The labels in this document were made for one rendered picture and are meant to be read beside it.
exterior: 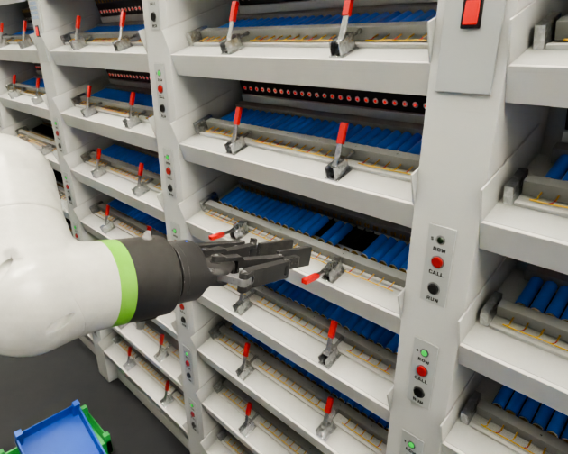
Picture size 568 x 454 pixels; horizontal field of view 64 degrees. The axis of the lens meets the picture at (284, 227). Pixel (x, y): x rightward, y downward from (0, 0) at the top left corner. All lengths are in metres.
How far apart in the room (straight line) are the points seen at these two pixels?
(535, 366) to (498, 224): 0.20
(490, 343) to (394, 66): 0.41
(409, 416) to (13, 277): 0.65
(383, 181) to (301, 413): 0.60
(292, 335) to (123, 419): 1.10
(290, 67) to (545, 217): 0.44
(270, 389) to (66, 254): 0.80
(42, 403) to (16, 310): 1.74
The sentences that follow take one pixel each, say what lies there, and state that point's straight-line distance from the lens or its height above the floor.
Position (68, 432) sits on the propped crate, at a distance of 1.84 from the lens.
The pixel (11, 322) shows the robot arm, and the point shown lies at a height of 1.12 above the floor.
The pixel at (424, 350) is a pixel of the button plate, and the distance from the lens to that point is 0.76.
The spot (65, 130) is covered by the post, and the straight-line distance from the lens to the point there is 1.73.
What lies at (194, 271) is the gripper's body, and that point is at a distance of 0.53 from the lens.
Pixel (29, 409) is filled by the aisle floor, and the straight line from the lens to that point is 2.17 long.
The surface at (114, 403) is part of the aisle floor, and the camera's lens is 2.06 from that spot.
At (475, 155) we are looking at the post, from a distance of 0.62.
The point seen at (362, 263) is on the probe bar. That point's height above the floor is 0.97.
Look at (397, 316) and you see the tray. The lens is 0.76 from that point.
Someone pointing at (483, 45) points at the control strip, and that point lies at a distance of 0.61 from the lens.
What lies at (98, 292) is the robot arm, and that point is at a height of 1.12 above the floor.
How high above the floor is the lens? 1.34
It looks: 22 degrees down
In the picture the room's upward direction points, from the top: straight up
